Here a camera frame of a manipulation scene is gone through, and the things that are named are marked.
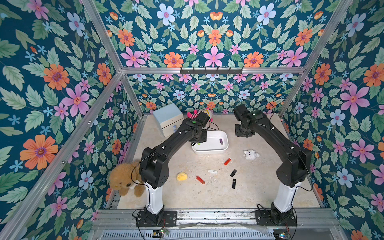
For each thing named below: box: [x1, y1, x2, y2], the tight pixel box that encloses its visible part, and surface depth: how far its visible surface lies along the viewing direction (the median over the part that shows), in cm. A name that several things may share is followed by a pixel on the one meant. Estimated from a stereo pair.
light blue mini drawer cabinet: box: [152, 103, 184, 138], surface depth 103 cm
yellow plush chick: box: [176, 171, 188, 181], surface depth 88 cm
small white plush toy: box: [242, 149, 260, 160], surface depth 96 cm
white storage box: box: [191, 130, 229, 154], surface depth 100 cm
